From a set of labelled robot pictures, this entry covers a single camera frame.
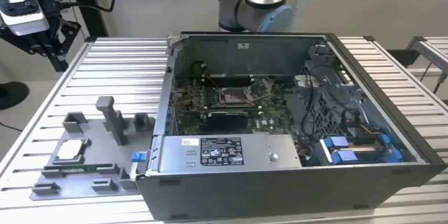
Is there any black graphics card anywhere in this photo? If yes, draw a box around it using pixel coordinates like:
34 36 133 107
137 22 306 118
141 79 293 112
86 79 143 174
206 111 250 133

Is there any green RAM stick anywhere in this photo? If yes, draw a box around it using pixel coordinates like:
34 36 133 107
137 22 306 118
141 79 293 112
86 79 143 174
45 164 115 172

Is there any green motherboard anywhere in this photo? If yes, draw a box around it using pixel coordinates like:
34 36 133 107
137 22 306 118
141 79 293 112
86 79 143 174
174 76 299 135

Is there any blue disk carrier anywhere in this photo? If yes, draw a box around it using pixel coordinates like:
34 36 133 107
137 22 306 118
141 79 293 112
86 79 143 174
329 148 403 165
321 135 390 152

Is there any black floor cable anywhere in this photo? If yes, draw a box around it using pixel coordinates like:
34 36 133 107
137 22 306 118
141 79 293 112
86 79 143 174
0 121 25 133

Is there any black power supply label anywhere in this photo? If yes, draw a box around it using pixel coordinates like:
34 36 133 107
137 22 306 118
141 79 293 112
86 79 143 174
201 137 243 166

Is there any black RAM slot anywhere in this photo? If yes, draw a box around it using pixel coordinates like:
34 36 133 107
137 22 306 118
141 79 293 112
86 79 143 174
205 78 254 83
205 74 254 79

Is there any black wire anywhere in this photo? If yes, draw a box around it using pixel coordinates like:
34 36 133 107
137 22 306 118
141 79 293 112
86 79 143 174
299 65 351 141

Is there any CPU socket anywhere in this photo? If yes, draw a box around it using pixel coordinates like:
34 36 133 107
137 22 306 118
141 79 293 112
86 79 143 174
219 87 249 105

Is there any metal drive cage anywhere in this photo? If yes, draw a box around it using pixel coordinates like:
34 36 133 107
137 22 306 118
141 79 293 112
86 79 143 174
287 58 369 141

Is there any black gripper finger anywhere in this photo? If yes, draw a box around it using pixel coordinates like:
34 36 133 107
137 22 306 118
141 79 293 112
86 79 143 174
55 20 82 51
0 29 70 73

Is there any silver square CPU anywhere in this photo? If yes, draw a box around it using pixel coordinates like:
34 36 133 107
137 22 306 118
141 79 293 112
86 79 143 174
55 140 86 161

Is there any dark grey PC case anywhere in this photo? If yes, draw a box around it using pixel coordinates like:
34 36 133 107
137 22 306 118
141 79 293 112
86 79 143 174
135 31 448 221

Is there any grey plastic parts rack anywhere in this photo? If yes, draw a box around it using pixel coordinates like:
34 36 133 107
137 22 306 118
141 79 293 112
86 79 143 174
30 95 158 201

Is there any black round stand base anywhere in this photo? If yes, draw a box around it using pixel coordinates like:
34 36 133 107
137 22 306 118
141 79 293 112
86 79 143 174
0 81 31 111

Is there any silver power supply unit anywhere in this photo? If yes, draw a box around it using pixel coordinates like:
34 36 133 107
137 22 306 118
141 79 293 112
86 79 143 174
158 134 303 175

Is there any blue wire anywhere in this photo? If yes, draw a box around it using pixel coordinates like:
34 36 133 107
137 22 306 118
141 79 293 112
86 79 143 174
363 121 390 136

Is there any thin wire locking lever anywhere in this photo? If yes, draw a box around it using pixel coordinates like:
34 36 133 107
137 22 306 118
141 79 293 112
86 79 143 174
206 74 222 89

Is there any metal slat side table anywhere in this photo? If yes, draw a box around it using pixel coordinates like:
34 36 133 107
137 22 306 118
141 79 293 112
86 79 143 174
406 36 448 78

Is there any black frame post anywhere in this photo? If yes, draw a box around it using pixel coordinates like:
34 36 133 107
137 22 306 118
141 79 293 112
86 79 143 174
66 0 110 38

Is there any metal socket cover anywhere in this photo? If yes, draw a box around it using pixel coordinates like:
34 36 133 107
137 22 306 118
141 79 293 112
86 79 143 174
249 79 274 101

